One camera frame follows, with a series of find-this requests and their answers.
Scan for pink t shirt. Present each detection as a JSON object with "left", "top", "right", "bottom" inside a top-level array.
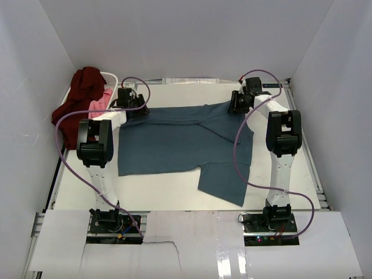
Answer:
[{"left": 88, "top": 88, "right": 113, "bottom": 119}]

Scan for dark label sticker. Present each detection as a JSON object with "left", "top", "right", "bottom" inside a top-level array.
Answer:
[{"left": 262, "top": 83, "right": 282, "bottom": 88}]

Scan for white plastic laundry basket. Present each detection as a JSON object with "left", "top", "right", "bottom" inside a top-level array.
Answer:
[{"left": 61, "top": 71, "right": 117, "bottom": 114}]

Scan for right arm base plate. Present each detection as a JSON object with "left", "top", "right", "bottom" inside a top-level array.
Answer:
[{"left": 237, "top": 212, "right": 299, "bottom": 247}]

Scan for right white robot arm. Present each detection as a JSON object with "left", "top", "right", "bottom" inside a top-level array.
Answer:
[{"left": 228, "top": 77, "right": 302, "bottom": 232}]

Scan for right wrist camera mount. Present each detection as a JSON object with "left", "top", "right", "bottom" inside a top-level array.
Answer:
[{"left": 238, "top": 76, "right": 247, "bottom": 94}]

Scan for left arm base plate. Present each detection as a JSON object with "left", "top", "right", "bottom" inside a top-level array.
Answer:
[{"left": 86, "top": 214, "right": 143, "bottom": 245}]

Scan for paper sheet at back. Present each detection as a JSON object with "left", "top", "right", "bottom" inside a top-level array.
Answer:
[{"left": 162, "top": 78, "right": 219, "bottom": 84}]

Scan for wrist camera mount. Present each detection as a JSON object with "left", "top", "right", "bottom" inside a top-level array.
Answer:
[
  {"left": 121, "top": 81, "right": 138, "bottom": 91},
  {"left": 238, "top": 76, "right": 247, "bottom": 94}
]

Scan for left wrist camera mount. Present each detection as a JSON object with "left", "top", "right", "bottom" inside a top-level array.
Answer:
[{"left": 121, "top": 81, "right": 138, "bottom": 91}]

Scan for teal blue t shirt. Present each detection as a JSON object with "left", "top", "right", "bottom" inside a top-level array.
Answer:
[{"left": 117, "top": 102, "right": 253, "bottom": 206}]

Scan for dark red t shirt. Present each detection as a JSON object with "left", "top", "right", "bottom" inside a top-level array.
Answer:
[{"left": 52, "top": 67, "right": 106, "bottom": 150}]

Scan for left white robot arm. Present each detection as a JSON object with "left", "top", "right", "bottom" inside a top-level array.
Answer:
[{"left": 77, "top": 84, "right": 149, "bottom": 233}]

